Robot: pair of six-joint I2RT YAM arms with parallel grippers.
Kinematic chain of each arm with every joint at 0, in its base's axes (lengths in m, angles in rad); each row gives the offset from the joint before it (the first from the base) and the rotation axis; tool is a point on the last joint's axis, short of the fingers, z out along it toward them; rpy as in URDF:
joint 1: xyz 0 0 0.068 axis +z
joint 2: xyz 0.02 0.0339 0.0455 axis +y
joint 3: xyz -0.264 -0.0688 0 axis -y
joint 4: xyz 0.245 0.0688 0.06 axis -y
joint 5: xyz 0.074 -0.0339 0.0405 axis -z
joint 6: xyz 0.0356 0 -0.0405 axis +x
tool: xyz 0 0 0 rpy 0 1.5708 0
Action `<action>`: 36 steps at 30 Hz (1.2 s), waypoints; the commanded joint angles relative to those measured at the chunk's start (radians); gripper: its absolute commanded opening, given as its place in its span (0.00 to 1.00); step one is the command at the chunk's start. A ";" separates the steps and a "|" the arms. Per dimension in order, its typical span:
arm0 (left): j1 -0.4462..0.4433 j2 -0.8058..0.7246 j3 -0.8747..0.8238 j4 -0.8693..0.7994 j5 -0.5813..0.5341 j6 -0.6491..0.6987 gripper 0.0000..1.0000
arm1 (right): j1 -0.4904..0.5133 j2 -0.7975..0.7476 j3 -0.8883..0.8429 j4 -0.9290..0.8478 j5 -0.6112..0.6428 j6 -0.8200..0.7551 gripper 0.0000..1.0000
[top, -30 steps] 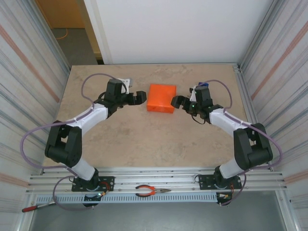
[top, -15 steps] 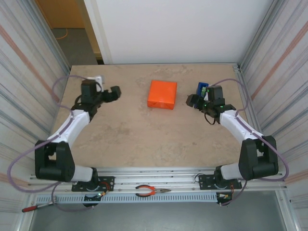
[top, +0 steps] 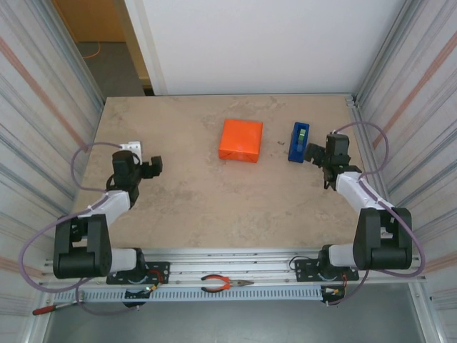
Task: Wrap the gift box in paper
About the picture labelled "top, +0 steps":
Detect white door frame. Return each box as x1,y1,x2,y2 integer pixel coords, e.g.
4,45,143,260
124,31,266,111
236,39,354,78
123,0,169,96

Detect orange wrapping paper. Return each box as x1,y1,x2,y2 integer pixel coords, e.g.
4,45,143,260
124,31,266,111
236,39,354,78
218,119,264,164

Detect grey slotted cable duct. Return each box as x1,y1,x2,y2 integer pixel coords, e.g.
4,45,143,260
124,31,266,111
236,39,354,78
52,287,324,303

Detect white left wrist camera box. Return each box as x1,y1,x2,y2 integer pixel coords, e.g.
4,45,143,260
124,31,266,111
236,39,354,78
119,140,143,164

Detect aluminium mounting rail frame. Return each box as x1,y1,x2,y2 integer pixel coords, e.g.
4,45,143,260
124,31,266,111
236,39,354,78
41,248,428,287

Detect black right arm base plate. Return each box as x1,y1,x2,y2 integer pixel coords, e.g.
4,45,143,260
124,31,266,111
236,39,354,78
294,259,359,283

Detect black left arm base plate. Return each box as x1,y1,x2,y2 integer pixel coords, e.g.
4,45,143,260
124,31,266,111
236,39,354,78
106,262,171,286

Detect blue tape dispenser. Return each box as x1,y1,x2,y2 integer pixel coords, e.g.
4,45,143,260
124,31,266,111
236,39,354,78
288,121,311,164

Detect brown wooden door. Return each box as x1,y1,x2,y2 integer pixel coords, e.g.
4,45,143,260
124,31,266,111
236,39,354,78
53,0,126,43

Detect aluminium side rail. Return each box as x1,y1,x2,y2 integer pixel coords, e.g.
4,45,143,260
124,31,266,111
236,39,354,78
345,93,406,254

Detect orange-handled pliers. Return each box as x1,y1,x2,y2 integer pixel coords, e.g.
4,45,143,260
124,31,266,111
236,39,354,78
200,274,255,293

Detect orange floor cable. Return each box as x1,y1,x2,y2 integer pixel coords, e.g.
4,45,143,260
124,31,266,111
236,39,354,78
84,41,103,60

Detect red-handled screwdriver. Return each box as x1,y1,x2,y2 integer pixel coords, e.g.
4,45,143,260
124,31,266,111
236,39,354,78
31,299,85,317

